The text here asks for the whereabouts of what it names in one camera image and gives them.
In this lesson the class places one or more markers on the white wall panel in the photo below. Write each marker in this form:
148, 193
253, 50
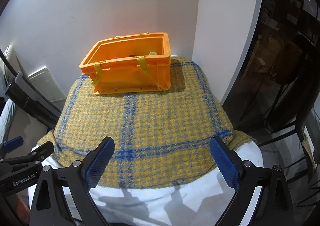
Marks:
44, 82

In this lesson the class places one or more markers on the orange plastic storage crate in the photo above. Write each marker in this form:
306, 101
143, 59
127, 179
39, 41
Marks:
112, 70

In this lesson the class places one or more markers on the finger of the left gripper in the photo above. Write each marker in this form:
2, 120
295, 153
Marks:
33, 158
11, 145

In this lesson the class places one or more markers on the black chair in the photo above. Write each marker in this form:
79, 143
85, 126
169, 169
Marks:
295, 147

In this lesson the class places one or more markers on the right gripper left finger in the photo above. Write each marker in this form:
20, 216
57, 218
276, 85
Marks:
49, 206

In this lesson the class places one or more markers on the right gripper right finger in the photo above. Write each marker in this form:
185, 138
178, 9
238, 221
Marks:
262, 195

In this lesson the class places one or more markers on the black grey stand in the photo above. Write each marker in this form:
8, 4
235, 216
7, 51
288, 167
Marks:
28, 98

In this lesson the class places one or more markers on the yellow blue woven blanket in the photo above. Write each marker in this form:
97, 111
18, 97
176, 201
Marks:
161, 137

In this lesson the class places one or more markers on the white bed sheet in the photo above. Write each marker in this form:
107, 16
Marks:
200, 202

